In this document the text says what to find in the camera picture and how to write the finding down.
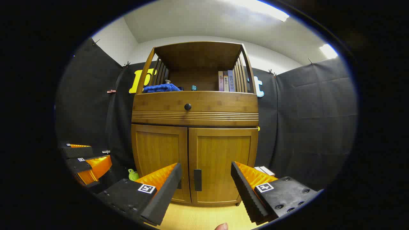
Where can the wooden double-door shoe cabinet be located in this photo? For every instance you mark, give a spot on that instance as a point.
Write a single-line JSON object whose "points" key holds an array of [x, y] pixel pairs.
{"points": [[191, 54]]}

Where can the wooden cabinet door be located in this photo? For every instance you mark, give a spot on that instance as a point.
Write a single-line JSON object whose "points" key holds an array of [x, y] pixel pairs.
{"points": [[156, 150], [223, 153]]}

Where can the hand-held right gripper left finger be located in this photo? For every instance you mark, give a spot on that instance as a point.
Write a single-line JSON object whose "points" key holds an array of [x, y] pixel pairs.
{"points": [[166, 195]]}

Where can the small ceiling light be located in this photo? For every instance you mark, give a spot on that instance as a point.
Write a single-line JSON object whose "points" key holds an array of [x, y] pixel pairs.
{"points": [[328, 51]]}

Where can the black backdrop cloth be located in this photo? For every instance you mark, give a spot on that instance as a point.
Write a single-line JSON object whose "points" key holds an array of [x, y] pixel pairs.
{"points": [[303, 121]]}

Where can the long ceiling light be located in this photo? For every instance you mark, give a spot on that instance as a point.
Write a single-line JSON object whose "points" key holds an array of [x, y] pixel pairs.
{"points": [[265, 9]]}

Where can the white flat box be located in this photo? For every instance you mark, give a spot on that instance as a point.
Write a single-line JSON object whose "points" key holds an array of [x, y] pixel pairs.
{"points": [[265, 171]]}

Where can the wooden cabinet drawer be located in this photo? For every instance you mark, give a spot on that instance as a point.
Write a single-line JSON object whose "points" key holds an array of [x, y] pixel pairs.
{"points": [[223, 102]]}

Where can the round black drawer knob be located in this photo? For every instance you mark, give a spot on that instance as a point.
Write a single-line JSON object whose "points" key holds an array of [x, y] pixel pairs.
{"points": [[187, 106]]}

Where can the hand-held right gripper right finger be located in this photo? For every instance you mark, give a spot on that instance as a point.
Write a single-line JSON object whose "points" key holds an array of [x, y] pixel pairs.
{"points": [[244, 191]]}

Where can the blue towel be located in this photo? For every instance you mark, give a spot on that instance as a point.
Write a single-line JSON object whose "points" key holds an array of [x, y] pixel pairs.
{"points": [[161, 88]]}

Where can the green frog toy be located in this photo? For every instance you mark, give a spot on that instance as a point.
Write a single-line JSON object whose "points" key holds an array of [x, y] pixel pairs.
{"points": [[133, 175]]}

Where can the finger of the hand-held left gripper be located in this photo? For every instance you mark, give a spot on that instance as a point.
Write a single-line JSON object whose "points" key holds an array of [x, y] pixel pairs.
{"points": [[96, 166], [78, 152]]}

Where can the pink book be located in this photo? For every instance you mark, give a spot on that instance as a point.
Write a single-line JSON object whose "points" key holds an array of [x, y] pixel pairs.
{"points": [[220, 81]]}

